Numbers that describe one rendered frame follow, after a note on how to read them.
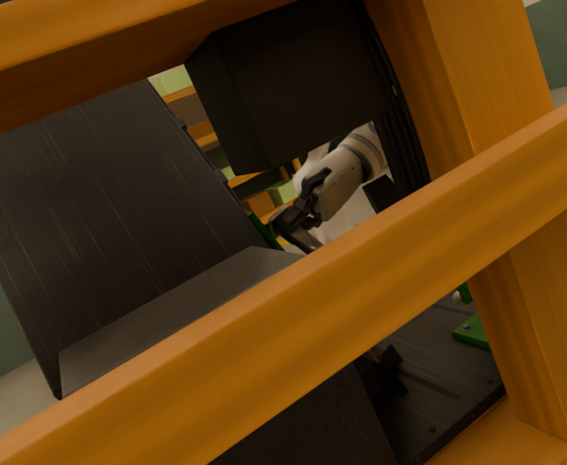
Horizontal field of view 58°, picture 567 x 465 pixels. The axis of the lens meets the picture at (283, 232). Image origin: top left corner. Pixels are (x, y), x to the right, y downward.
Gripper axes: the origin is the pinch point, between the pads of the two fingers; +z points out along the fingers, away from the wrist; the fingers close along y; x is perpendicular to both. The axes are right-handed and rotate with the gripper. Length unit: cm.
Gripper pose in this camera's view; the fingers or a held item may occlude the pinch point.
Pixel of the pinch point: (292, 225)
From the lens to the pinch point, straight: 84.4
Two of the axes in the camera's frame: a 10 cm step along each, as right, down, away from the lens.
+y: -1.4, -5.0, -8.5
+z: -6.8, 6.8, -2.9
